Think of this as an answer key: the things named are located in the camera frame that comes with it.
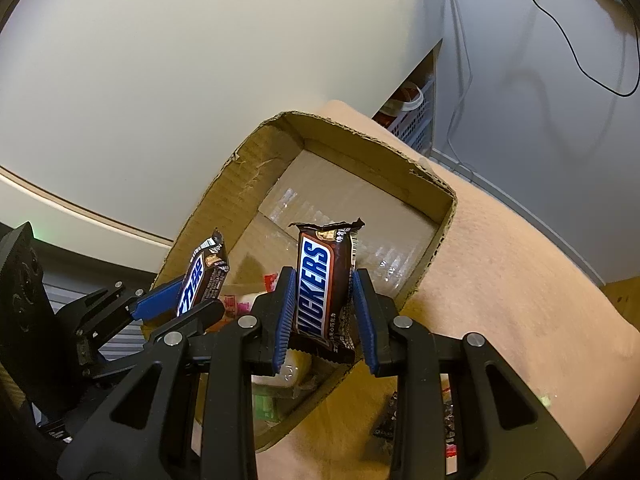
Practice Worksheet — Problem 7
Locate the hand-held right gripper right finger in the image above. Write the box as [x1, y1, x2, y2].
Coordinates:
[352, 269, 586, 480]

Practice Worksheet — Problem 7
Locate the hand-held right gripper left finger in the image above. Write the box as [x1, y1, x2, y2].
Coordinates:
[57, 267, 297, 480]

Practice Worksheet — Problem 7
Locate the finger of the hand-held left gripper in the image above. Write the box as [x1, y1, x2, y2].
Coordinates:
[82, 301, 226, 381]
[75, 276, 187, 346]

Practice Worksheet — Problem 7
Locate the brown chocolate bar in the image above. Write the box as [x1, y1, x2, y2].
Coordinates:
[289, 219, 365, 365]
[176, 228, 231, 318]

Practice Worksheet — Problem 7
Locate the cardboard box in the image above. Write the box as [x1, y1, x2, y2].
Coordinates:
[140, 110, 458, 453]

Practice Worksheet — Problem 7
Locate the pink bread packet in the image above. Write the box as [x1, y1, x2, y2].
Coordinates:
[215, 272, 278, 333]

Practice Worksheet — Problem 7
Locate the clear wrapped pastry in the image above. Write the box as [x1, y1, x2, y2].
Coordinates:
[252, 350, 313, 396]

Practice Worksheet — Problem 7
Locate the green candy packet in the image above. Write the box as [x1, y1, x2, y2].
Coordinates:
[252, 395, 278, 423]

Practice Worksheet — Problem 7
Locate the silver black candy wrapper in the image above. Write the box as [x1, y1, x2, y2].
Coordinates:
[370, 392, 401, 443]

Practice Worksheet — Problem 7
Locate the dark red wrapper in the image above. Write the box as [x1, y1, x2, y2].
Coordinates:
[440, 375, 458, 478]

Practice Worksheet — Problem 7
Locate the beige blanket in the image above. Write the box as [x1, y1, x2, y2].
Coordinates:
[255, 100, 640, 480]

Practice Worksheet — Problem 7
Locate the white plastic basket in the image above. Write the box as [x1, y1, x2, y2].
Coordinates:
[372, 42, 443, 156]

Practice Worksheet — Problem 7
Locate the white cabinet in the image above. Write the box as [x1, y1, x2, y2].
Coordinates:
[0, 0, 443, 261]

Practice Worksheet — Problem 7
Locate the white power cable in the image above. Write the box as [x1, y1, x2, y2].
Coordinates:
[440, 0, 481, 176]

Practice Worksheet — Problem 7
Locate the black cable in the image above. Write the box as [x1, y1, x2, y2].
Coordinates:
[529, 0, 640, 97]

